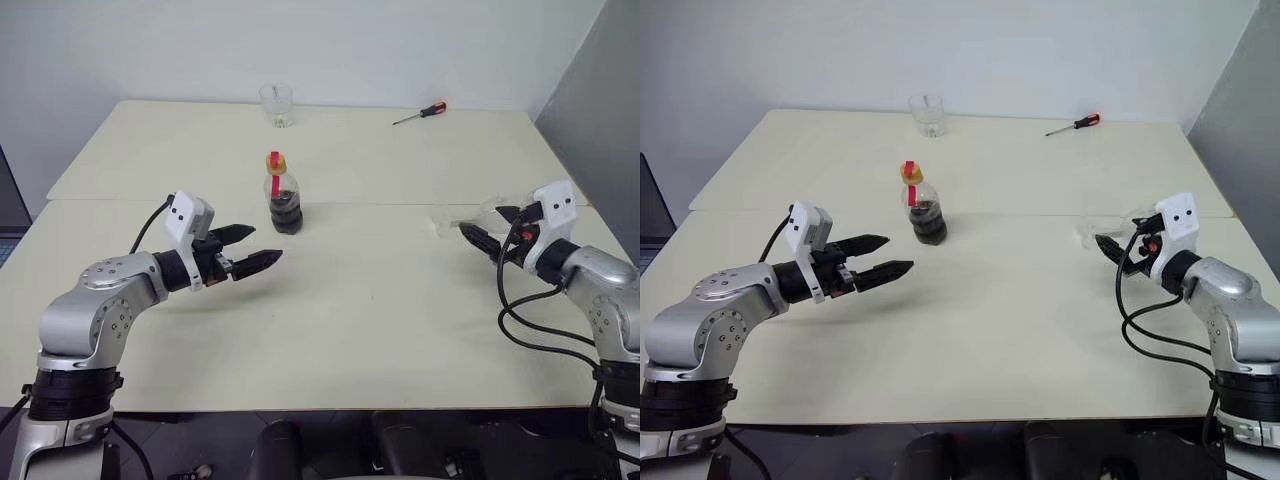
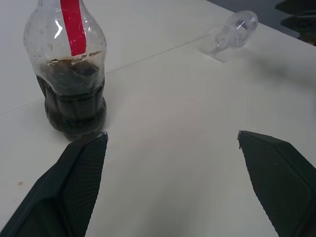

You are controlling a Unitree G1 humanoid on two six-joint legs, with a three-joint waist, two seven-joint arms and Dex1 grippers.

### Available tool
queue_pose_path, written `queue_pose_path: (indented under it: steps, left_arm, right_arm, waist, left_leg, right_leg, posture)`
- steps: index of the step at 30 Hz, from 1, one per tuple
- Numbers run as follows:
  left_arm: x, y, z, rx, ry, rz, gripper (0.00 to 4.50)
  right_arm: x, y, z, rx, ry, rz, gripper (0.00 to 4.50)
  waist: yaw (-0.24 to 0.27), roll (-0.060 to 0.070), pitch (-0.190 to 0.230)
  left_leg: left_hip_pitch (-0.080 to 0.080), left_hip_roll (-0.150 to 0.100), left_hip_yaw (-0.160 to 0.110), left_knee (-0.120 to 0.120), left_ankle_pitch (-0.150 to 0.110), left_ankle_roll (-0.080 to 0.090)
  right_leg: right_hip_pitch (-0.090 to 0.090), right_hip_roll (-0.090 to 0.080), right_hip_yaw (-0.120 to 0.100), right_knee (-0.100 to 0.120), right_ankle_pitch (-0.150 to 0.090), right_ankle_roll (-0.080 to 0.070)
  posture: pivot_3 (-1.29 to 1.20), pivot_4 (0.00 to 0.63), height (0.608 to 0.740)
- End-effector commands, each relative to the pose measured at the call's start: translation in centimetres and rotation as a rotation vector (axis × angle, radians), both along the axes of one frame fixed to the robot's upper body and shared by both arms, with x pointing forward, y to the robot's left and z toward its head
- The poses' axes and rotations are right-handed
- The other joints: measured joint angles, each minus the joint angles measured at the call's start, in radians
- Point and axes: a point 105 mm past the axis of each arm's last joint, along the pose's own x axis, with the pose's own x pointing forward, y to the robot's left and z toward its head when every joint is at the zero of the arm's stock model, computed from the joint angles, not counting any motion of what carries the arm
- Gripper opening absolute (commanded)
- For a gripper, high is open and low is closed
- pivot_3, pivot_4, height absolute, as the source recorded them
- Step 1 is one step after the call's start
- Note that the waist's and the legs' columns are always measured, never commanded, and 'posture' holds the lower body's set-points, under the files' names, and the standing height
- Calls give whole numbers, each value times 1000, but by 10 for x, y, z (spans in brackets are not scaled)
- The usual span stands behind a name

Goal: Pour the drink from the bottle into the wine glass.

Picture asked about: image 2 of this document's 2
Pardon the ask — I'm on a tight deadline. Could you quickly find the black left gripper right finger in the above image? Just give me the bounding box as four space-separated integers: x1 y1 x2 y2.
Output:
237 130 316 237

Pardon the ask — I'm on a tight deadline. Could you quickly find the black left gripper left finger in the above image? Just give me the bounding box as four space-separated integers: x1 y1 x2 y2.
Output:
0 131 109 237

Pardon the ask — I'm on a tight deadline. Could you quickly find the empty clear plastic bottle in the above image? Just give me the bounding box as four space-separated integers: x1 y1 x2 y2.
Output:
206 10 259 62

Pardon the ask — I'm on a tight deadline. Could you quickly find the dark rounded object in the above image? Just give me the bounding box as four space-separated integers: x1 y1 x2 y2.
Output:
275 0 316 15
281 14 316 47

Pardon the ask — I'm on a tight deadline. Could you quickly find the plastic bottle with dark liquid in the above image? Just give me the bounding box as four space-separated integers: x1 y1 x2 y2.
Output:
23 0 108 143

